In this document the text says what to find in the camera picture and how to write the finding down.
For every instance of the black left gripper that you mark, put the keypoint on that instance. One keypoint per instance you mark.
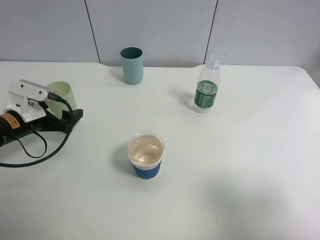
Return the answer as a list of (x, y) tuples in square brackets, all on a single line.
[(50, 123)]

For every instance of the pale green plastic cup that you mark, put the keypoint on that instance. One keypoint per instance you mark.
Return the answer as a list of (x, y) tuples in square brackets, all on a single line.
[(64, 90)]

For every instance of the clear bottle green label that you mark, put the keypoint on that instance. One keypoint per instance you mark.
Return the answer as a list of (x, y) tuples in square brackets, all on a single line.
[(207, 85)]

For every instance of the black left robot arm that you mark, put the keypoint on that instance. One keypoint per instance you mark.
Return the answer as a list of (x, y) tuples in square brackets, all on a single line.
[(13, 127)]

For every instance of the blue sleeved paper cup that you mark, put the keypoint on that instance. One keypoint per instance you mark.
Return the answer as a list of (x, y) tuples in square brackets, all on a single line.
[(146, 150)]

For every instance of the teal plastic cup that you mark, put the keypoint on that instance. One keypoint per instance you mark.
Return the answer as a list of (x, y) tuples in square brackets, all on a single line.
[(132, 65)]

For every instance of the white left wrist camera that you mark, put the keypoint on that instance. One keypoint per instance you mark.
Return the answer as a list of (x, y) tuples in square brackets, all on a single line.
[(24, 98)]

